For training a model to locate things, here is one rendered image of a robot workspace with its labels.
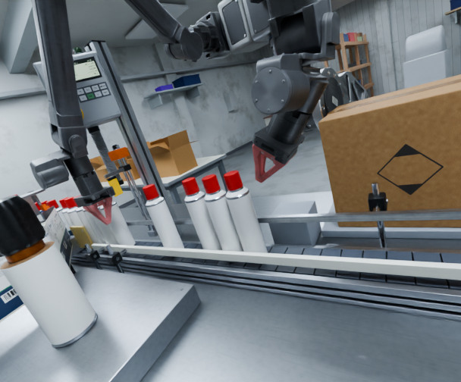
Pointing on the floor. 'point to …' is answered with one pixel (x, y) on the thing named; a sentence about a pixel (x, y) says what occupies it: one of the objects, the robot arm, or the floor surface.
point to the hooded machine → (426, 57)
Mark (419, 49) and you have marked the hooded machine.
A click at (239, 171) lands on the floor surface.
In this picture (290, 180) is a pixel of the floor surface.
